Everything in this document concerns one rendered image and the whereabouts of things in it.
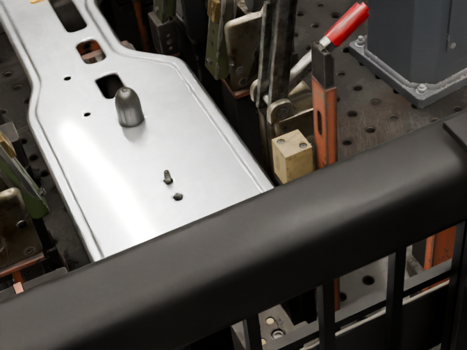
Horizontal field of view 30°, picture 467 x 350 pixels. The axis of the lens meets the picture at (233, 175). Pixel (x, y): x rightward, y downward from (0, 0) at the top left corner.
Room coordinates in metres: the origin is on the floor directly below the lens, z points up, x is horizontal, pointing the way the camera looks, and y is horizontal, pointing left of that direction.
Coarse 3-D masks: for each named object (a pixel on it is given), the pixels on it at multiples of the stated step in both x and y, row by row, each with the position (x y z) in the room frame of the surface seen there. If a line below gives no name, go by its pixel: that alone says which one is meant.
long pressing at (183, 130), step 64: (0, 0) 1.15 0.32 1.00; (64, 64) 0.97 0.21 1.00; (128, 64) 0.95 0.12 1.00; (64, 128) 0.84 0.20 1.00; (128, 128) 0.82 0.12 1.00; (192, 128) 0.80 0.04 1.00; (64, 192) 0.73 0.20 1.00; (128, 192) 0.71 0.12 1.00; (192, 192) 0.69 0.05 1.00; (256, 192) 0.68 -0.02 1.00
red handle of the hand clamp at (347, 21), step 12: (348, 12) 0.80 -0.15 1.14; (360, 12) 0.80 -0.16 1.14; (336, 24) 0.80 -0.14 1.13; (348, 24) 0.79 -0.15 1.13; (360, 24) 0.79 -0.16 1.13; (324, 36) 0.80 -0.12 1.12; (336, 36) 0.78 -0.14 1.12; (348, 36) 0.79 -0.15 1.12; (300, 60) 0.78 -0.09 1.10; (300, 72) 0.77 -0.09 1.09; (264, 96) 0.77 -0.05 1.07
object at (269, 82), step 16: (256, 0) 0.75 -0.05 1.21; (272, 0) 0.76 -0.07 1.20; (288, 0) 0.76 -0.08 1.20; (272, 16) 0.78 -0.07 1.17; (288, 16) 0.75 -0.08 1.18; (272, 32) 0.78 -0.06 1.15; (288, 32) 0.75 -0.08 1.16; (272, 48) 0.75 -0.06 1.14; (288, 48) 0.75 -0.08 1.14; (272, 64) 0.75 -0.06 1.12; (288, 64) 0.75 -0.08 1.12; (272, 80) 0.75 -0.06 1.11; (288, 80) 0.75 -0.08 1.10; (256, 96) 0.78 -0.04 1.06; (272, 96) 0.75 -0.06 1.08
